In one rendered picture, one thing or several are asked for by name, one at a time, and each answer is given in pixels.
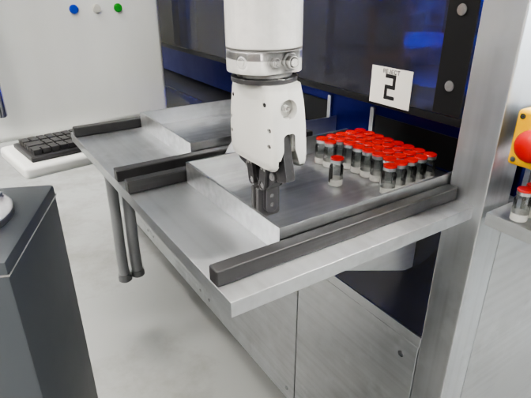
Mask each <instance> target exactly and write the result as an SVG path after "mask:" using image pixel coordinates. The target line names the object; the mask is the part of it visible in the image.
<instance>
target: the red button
mask: <svg viewBox="0 0 531 398"><path fill-rule="evenodd" d="M514 153H515V155H516V156H517V157H518V158H519V159H520V160H521V161H523V162H525V163H531V130H527V131H524V132H522V133H520V134H519V135H518V136H517V137H516V139H515V141H514Z"/></svg>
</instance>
